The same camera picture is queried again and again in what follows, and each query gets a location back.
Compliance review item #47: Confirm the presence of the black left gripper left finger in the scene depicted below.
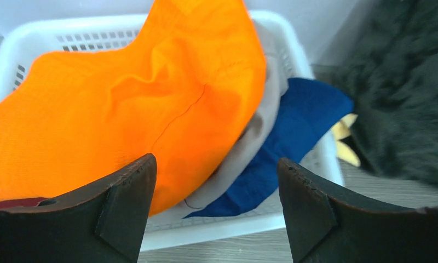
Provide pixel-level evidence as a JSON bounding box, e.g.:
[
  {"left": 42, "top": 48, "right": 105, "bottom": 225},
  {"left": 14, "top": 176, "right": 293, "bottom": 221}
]
[{"left": 0, "top": 153, "right": 157, "bottom": 262}]

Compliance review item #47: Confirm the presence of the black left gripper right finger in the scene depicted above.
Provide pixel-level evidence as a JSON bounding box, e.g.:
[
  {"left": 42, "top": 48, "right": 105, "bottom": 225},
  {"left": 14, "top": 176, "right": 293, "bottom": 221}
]
[{"left": 277, "top": 158, "right": 438, "bottom": 262}]

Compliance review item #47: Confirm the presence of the orange bucket hat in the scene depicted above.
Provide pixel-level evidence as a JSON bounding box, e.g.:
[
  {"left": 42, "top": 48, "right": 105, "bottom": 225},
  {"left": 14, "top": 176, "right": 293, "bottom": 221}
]
[{"left": 0, "top": 1, "right": 266, "bottom": 215}]

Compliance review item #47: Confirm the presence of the grey bucket hat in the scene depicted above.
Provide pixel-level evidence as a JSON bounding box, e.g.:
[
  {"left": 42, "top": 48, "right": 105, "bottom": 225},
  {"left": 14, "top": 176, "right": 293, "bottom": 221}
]
[{"left": 157, "top": 21, "right": 289, "bottom": 226}]

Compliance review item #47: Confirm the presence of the dark red bucket hat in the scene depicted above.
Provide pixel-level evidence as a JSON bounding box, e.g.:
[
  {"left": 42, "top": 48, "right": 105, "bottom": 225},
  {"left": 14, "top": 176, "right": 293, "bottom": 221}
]
[{"left": 0, "top": 197, "right": 46, "bottom": 210}]

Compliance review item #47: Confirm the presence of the blue bucket hat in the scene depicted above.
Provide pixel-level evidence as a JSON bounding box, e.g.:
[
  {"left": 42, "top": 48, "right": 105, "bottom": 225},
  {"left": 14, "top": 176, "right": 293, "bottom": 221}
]
[{"left": 189, "top": 78, "right": 354, "bottom": 217}]

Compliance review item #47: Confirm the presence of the black floral pillow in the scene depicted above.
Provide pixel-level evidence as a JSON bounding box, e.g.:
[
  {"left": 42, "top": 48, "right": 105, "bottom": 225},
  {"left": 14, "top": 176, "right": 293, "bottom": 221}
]
[{"left": 333, "top": 0, "right": 438, "bottom": 187}]

